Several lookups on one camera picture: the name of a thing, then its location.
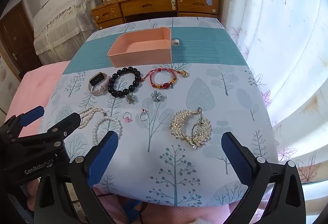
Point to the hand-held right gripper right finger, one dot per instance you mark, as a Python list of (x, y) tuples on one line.
[(237, 160)]

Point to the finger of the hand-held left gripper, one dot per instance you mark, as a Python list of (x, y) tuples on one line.
[(32, 113), (68, 123)]

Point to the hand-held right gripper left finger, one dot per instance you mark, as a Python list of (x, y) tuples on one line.
[(102, 160)]

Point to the pink smart band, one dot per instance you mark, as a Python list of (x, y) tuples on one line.
[(96, 78)]

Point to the pink plastic drawer box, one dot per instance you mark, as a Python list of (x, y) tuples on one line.
[(138, 56)]

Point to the pink blanket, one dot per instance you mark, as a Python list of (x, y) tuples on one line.
[(38, 80)]

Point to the brown wooden door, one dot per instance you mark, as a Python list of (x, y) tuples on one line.
[(15, 34)]

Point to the white lace cover cloth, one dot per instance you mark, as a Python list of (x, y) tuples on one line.
[(64, 21)]

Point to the white leaf print curtain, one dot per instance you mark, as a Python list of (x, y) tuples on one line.
[(281, 34)]

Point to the white drawer child lock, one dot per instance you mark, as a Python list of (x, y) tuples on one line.
[(173, 4)]

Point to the blue sticker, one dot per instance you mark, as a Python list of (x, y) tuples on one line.
[(209, 2)]

